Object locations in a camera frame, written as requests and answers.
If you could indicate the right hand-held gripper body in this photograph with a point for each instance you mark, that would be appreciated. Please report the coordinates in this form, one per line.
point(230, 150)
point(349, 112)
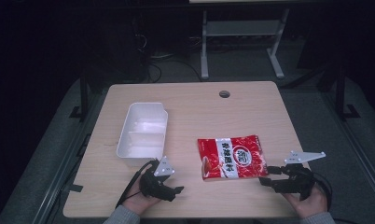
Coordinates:
point(296, 182)

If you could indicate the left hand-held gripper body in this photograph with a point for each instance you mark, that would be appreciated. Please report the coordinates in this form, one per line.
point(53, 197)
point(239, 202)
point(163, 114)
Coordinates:
point(153, 186)

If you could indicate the red snack packet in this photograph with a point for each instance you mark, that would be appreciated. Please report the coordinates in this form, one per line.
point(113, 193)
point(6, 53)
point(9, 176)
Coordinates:
point(251, 149)

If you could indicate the white plastic container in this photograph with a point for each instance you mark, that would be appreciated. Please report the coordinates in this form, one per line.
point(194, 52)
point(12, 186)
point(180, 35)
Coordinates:
point(143, 137)

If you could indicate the person's left hand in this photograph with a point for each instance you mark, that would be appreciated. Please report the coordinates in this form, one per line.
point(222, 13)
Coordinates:
point(137, 202)

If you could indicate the person's right hand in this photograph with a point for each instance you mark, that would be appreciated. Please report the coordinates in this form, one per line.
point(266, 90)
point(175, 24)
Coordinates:
point(313, 205)

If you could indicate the black metal stand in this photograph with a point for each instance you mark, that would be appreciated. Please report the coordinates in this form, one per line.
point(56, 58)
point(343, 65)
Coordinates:
point(341, 93)
point(84, 93)

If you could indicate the black table edge bracket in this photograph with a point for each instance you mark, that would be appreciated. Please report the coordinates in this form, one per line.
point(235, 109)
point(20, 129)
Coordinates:
point(73, 188)

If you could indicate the white metal desk frame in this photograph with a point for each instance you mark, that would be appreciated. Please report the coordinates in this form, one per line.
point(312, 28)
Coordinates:
point(241, 28)

